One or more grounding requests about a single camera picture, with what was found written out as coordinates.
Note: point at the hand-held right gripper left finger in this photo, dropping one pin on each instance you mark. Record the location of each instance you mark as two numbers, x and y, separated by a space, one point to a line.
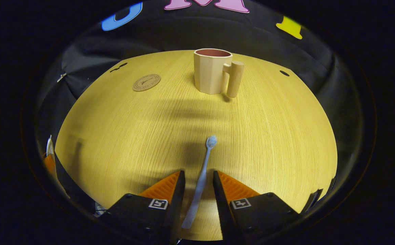
178 200

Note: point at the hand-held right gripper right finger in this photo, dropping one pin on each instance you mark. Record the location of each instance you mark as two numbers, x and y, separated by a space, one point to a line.
221 204

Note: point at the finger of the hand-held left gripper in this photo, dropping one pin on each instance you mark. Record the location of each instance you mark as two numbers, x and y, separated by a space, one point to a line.
50 164

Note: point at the light blue toothbrush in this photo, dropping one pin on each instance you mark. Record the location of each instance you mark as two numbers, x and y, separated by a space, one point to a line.
202 177

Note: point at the round cork coaster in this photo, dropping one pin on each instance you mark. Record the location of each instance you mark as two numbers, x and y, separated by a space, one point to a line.
146 82

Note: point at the wooden desktop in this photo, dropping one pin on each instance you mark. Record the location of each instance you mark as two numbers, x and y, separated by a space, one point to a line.
132 136

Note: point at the white backdrop clip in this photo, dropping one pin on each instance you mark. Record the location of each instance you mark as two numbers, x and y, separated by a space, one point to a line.
61 77

